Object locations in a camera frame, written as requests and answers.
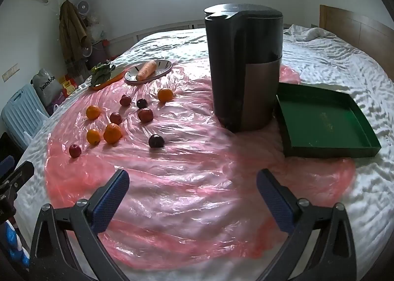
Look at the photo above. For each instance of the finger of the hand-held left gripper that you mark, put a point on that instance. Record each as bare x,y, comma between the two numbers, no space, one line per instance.
6,164
20,173

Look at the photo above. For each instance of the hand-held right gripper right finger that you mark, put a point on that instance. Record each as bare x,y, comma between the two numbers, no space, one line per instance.
271,194

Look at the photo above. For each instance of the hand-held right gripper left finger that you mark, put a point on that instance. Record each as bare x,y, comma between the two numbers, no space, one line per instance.
114,194

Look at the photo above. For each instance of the small red apple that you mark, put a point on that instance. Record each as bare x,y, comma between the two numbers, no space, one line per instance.
145,115
74,150
125,99
115,118

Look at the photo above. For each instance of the orange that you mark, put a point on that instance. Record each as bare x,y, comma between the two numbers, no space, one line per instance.
112,133
93,112
166,95
93,136

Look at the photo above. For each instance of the dark purple plum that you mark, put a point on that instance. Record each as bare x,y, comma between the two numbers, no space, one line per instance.
156,141
142,103

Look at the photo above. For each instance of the green tray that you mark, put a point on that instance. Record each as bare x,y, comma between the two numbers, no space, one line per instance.
320,120

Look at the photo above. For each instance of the light blue suitcase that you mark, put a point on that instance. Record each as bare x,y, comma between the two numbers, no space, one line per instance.
21,108

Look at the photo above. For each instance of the pink plastic sheet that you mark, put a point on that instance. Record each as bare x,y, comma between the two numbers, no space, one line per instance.
184,176

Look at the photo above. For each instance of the grey bag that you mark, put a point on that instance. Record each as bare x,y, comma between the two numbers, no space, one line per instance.
46,85

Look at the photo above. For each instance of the yellow and red box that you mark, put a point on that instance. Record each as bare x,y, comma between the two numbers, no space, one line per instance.
67,84

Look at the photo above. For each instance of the orange cutting board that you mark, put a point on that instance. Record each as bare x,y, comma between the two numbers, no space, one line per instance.
116,79

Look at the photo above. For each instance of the green leafy vegetable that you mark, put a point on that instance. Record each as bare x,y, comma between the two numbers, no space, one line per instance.
101,73

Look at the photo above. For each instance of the carrot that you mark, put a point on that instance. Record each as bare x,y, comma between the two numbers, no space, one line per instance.
146,71

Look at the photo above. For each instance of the patterned plate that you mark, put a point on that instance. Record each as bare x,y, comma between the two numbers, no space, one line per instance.
160,68

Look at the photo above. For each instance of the small white fan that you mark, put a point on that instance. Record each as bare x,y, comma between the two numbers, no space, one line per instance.
83,7
87,50

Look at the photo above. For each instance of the dark cabinet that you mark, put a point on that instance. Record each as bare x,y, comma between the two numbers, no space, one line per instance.
99,53

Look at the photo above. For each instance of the black and steel kettle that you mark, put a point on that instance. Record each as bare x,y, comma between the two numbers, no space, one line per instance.
246,53

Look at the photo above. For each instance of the brown coat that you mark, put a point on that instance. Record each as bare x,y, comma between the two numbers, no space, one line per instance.
72,31

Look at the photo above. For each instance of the bed with white sheet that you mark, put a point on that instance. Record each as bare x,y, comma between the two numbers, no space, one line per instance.
338,62

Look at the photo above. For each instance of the white plastic bag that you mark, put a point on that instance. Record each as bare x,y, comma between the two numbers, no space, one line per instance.
96,28

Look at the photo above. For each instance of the crumpled white blanket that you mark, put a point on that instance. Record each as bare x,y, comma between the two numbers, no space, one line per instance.
311,34

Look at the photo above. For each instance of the wooden headboard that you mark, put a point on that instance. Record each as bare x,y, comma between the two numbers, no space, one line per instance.
354,28

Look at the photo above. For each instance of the white wall socket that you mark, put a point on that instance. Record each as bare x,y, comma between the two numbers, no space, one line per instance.
9,73

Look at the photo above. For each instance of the beige bed frame rail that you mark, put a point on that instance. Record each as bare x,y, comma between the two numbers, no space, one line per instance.
172,26

